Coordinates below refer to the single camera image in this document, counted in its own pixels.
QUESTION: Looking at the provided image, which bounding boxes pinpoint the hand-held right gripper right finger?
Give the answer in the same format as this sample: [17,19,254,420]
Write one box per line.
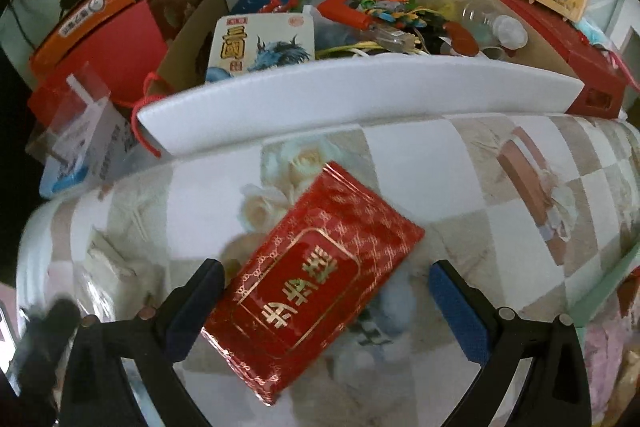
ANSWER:
[429,259,595,427]

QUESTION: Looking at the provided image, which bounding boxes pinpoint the clear plastic box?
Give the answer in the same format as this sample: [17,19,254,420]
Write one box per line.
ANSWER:
[25,62,112,168]

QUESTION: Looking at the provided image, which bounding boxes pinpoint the teal tray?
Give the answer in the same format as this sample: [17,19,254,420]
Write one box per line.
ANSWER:
[570,242,640,343]

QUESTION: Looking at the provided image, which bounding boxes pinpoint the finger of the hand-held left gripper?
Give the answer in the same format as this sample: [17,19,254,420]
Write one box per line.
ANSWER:
[7,297,83,408]

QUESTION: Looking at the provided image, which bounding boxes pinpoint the red flat gift box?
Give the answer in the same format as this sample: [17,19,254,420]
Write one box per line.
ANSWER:
[470,0,640,118]

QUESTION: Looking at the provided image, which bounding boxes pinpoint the white foam board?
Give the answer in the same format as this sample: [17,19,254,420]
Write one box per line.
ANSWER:
[136,55,586,158]

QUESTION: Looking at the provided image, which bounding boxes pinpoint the clear plastic bottle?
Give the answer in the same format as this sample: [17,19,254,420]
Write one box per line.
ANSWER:
[460,2,530,52]

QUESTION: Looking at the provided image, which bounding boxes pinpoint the red snack packet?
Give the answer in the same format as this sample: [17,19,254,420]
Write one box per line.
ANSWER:
[617,274,640,315]

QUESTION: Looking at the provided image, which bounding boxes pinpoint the blue tissue box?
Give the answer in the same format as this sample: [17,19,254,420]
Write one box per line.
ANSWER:
[39,99,151,200]

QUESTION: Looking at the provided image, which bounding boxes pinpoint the brown cardboard box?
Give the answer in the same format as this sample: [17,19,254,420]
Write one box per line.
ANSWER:
[159,0,586,98]

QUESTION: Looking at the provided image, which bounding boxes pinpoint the white dragon-print card box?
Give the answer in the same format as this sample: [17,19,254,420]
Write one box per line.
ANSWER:
[205,13,317,82]

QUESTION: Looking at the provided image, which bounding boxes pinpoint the red plastic toy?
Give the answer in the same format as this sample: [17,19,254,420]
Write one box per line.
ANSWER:
[317,0,373,32]

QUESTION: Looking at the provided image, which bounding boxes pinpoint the red gold-print pack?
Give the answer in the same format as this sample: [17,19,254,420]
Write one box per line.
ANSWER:
[200,162,426,407]

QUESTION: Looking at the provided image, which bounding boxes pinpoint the pink snack packet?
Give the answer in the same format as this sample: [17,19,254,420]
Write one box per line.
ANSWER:
[582,317,631,408]

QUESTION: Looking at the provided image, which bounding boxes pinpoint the orange box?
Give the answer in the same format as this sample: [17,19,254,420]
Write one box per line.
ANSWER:
[29,0,137,80]

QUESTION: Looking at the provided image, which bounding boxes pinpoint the light blue cloth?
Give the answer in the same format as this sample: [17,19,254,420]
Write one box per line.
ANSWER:
[575,18,613,50]

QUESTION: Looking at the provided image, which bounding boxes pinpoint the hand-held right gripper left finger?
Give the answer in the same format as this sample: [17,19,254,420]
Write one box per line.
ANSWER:
[59,259,225,427]

